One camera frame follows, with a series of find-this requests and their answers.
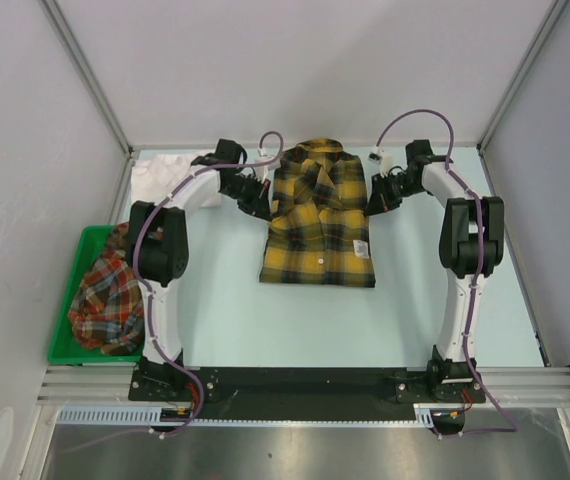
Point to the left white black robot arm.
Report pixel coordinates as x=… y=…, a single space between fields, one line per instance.
x=158 y=253

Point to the red plaid crumpled shirt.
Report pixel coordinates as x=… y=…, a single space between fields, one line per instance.
x=106 y=312

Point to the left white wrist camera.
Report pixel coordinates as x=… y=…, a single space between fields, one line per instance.
x=262 y=164

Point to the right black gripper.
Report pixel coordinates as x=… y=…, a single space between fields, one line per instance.
x=380 y=201

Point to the aluminium front frame rail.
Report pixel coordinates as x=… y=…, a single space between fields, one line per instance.
x=512 y=387

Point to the left aluminium corner post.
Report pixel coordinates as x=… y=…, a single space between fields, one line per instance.
x=79 y=61

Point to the white slotted cable duct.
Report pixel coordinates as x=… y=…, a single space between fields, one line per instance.
x=164 y=417

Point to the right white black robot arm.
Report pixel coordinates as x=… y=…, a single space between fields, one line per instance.
x=471 y=246

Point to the white folded shirt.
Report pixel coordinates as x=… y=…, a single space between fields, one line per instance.
x=153 y=179

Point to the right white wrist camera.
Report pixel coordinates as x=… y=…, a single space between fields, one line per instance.
x=383 y=160

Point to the right aluminium corner post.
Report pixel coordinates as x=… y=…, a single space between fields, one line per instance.
x=540 y=39

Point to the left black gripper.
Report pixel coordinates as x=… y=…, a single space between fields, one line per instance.
x=258 y=203

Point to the yellow plaid long sleeve shirt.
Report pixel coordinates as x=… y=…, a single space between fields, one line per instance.
x=318 y=233

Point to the aluminium corner post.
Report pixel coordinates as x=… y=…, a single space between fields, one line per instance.
x=540 y=39
x=79 y=61

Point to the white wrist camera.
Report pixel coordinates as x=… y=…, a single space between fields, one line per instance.
x=262 y=164
x=383 y=160

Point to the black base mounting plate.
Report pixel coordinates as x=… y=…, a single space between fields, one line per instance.
x=324 y=394

